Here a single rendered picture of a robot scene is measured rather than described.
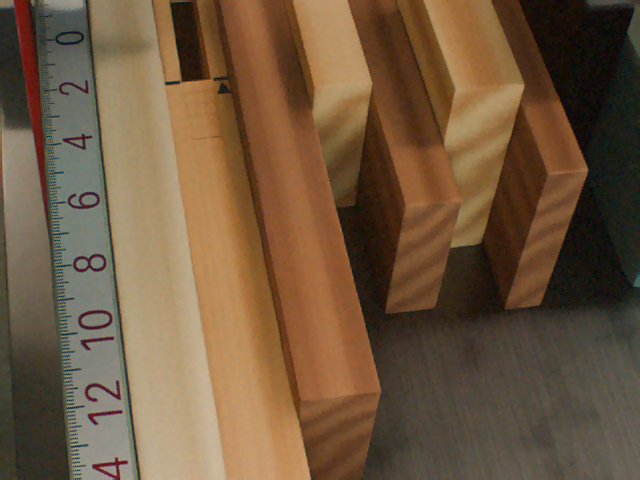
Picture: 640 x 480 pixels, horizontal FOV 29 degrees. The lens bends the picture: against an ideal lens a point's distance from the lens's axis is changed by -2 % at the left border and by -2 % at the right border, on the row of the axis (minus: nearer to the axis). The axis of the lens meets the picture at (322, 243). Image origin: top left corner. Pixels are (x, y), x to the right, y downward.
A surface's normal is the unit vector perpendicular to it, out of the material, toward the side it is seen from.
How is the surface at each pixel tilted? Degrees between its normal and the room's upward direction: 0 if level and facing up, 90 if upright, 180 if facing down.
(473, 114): 90
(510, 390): 0
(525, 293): 90
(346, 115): 90
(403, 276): 90
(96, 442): 0
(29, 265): 0
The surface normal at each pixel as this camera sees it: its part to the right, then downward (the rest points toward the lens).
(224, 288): 0.07, -0.61
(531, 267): 0.18, 0.79
